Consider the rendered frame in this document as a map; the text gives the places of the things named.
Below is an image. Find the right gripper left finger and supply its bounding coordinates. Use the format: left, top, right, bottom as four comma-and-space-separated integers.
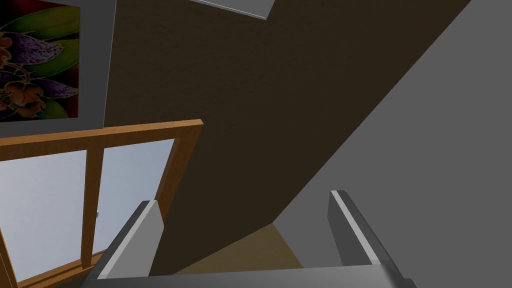
85, 199, 165, 281

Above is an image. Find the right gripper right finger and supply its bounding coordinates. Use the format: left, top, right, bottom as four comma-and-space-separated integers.
327, 190, 401, 267

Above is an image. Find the wooden framed window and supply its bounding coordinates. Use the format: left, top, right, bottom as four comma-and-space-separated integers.
0, 119, 205, 288

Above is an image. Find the colourful flower picture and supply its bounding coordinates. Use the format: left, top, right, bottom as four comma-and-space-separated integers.
0, 0, 81, 123

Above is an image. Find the grey ceiling panel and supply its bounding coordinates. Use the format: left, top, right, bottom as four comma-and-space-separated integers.
188, 0, 276, 21

